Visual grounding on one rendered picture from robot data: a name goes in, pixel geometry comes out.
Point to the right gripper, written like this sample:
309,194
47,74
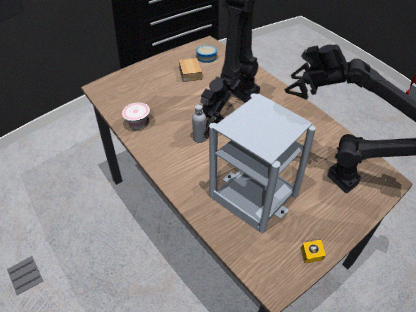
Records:
209,114

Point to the grey metal shelving unit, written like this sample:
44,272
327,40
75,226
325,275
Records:
266,129

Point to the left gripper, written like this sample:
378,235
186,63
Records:
301,82

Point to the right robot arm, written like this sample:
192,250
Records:
238,10

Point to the grey bottle with dark cap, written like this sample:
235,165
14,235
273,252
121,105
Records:
199,124

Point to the grey and pink yogurt cup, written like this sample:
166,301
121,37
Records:
136,114

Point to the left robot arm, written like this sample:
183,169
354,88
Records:
331,56

